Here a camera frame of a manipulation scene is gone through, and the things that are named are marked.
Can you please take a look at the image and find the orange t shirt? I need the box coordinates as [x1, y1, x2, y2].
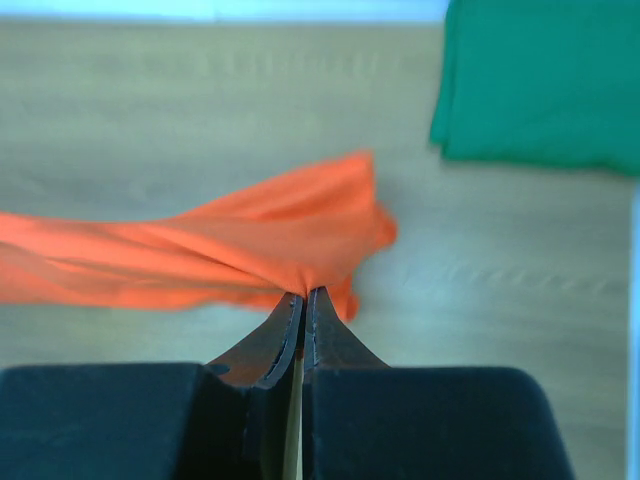
[1, 151, 397, 321]

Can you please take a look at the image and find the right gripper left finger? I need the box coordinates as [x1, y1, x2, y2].
[208, 294, 304, 479]

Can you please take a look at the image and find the green folded t shirt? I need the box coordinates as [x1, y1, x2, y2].
[429, 1, 639, 176]

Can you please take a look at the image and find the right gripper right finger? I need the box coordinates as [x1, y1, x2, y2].
[299, 287, 389, 480]

